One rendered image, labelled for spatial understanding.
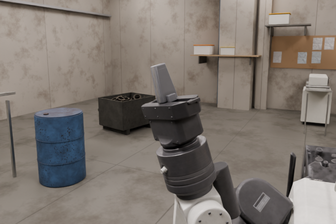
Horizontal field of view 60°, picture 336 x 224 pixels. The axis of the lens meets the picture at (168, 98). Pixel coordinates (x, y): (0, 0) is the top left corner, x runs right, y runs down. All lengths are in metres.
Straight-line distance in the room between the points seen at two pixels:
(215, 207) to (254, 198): 0.22
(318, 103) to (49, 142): 5.37
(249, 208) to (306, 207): 0.12
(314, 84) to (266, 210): 6.24
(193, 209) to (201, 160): 0.08
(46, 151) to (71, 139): 0.31
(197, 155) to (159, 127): 0.08
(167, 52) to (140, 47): 1.00
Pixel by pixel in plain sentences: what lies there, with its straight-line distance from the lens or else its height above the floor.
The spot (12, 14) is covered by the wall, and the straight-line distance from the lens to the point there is 8.02.
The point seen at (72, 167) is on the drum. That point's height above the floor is 0.23.
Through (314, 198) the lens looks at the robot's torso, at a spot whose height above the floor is 1.35.
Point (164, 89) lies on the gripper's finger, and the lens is 0.46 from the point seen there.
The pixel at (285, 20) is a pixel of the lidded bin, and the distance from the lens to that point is 7.80.
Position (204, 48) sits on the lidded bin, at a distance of 8.19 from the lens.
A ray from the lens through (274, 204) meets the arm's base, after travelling 0.70.
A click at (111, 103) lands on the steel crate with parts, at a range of 5.76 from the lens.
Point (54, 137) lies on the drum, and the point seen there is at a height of 0.64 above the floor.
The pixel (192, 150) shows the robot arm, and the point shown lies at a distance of 0.46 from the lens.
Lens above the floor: 1.67
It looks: 10 degrees down
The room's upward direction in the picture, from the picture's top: straight up
